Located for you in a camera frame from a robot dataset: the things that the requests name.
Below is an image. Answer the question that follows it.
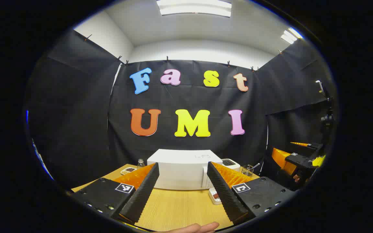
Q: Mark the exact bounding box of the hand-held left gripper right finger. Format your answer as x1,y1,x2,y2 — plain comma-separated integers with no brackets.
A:
207,161,295,225

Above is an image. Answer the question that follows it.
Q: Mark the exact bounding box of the white microwave oven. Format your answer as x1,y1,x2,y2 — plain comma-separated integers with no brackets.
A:
147,149,223,190

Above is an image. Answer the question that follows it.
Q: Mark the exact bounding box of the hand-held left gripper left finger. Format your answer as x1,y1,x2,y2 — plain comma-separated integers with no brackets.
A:
72,162,160,225

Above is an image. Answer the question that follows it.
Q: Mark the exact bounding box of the black backdrop cloth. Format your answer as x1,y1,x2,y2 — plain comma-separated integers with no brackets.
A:
28,29,336,191

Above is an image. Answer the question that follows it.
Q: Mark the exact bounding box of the cream white toaster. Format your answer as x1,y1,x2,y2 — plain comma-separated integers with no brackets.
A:
221,159,241,172

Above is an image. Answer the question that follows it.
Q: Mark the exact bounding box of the black camera stand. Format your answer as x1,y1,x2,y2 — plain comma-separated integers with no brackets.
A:
315,80,336,143

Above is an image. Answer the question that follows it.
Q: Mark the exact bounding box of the white plastic tray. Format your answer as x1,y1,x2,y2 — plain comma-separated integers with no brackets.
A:
208,188,222,205

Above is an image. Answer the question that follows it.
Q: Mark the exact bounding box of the ceiling light panel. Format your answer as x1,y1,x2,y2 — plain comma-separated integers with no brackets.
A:
156,0,232,17
281,28,303,44

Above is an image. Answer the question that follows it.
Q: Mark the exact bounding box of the metal wire basket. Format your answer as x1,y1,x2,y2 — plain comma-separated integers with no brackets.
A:
241,164,255,177

